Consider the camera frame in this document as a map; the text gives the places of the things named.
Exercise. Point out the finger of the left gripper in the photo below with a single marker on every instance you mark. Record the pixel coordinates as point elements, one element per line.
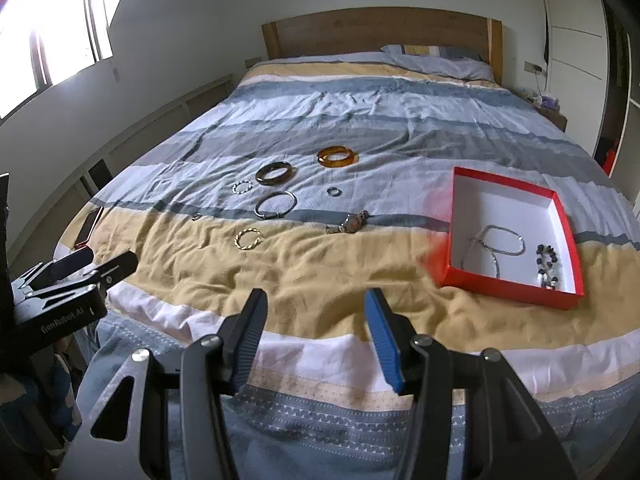
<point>114,270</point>
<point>43,275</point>

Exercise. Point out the striped bed duvet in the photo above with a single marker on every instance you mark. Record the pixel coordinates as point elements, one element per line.
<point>316,404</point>

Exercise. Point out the white wardrobe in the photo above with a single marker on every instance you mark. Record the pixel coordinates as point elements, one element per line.
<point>590,71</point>

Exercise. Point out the silver bangle with clasp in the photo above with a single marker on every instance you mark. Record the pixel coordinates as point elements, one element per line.
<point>275,205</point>

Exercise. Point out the dark brown bangle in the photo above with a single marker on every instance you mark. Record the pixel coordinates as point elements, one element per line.
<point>274,173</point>

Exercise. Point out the wooden nightstand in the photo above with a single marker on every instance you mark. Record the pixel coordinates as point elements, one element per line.
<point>554,116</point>

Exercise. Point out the black phone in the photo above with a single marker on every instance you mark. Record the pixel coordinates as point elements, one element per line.
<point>87,228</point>

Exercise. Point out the amber bangle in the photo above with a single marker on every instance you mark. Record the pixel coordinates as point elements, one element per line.
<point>336,156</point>

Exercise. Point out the red jewelry box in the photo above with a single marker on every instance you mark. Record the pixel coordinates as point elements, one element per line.
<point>508,239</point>

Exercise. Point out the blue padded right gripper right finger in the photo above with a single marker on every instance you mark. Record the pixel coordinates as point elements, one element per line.
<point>506,435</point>

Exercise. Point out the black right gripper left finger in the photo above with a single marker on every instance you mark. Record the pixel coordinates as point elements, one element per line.
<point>126,435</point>

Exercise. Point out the wooden headboard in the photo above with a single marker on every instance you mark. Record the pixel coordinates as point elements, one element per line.
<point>367,29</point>

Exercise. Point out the window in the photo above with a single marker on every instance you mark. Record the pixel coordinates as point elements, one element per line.
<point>44,42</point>

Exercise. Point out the grey pillow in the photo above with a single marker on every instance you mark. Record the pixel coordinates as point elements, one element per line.
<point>459,63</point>

